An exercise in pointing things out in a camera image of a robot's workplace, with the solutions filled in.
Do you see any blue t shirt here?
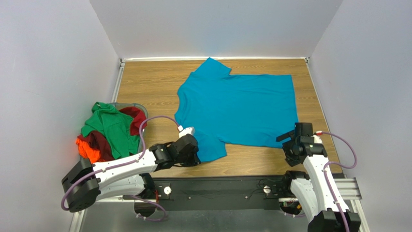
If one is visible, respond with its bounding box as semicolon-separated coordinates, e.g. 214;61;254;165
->
175;58;298;162

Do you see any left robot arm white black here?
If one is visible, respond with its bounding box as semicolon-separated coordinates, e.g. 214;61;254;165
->
60;134;201;213

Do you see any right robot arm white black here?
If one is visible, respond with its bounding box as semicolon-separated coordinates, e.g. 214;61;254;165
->
276;122;361;232

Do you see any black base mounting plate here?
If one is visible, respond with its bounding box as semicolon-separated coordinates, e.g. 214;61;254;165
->
138;175;303;216

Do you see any green t shirt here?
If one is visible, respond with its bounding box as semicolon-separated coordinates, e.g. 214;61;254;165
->
81;102;147;160

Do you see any grey laundry basket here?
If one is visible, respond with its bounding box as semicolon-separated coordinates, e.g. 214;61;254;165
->
79;102;149;168

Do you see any dark red t shirt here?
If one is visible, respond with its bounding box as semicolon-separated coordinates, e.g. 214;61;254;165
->
77;106;148;161

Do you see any orange t shirt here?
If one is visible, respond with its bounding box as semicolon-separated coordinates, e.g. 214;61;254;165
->
76;138;102;163

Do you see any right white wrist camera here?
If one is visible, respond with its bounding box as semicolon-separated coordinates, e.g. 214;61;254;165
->
312;130;323;144

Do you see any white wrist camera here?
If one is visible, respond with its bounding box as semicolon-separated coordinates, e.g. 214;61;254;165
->
177;125;195;138
312;130;323;144

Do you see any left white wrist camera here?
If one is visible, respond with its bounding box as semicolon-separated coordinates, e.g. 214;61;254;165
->
177;125;195;138

